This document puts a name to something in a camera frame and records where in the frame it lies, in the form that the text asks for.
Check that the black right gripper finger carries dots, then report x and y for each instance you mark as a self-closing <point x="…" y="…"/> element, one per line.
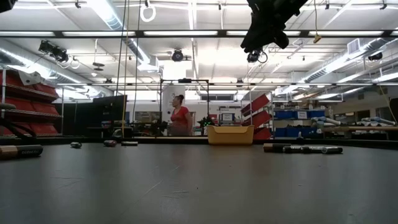
<point x="258" y="34"/>
<point x="281" y="40"/>

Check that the black copper Duracell battery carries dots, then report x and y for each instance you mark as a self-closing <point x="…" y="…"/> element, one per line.
<point x="273" y="147"/>
<point x="21" y="152"/>

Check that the small black copper battery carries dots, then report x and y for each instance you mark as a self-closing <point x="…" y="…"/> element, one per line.
<point x="110" y="143"/>

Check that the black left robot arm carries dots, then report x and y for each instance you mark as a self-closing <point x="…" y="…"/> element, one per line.
<point x="4" y="3"/>

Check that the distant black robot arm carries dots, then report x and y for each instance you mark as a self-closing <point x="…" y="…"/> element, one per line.
<point x="206" y="122"/>
<point x="158" y="127"/>

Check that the hanging yellow hook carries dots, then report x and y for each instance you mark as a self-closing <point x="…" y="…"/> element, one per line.
<point x="317" y="39"/>

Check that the tilted red bin rack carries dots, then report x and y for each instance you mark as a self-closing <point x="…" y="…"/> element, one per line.
<point x="256" y="104"/>

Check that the white air vent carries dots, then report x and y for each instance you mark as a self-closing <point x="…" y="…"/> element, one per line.
<point x="354" y="46"/>

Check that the blue bin shelf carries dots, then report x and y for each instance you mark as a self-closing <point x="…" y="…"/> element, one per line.
<point x="284" y="114"/>

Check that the small display screen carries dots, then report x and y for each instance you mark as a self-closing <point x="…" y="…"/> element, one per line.
<point x="227" y="117"/>

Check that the grey material roll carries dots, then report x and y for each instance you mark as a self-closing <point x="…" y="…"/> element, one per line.
<point x="326" y="120"/>
<point x="379" y="120"/>

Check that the black ceiling dome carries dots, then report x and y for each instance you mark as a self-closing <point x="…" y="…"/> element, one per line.
<point x="375" y="56"/>

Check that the yellow plastic bin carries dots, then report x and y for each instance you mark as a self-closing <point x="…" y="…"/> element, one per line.
<point x="230" y="135"/>

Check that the white pillar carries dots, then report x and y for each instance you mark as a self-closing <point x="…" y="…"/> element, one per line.
<point x="168" y="99"/>

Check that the person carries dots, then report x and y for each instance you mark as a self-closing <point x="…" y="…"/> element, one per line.
<point x="180" y="118"/>

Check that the wooden workbench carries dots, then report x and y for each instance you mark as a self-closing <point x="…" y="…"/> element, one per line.
<point x="357" y="127"/>

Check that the black ceiling disc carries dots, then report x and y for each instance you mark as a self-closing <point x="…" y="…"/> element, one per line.
<point x="98" y="64"/>

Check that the black computer monitor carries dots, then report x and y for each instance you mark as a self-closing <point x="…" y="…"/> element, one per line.
<point x="109" y="109"/>

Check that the red bin shelving rack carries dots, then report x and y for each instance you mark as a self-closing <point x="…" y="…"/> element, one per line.
<point x="31" y="107"/>

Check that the black overhead frame bar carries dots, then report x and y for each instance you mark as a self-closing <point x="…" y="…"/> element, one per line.
<point x="222" y="33"/>

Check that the round black ceiling camera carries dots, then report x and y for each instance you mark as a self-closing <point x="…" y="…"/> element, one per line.
<point x="177" y="56"/>

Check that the black metal cell frame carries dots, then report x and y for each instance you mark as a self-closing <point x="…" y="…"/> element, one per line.
<point x="185" y="80"/>

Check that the black ceiling camera cluster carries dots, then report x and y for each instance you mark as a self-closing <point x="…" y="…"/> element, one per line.
<point x="53" y="51"/>

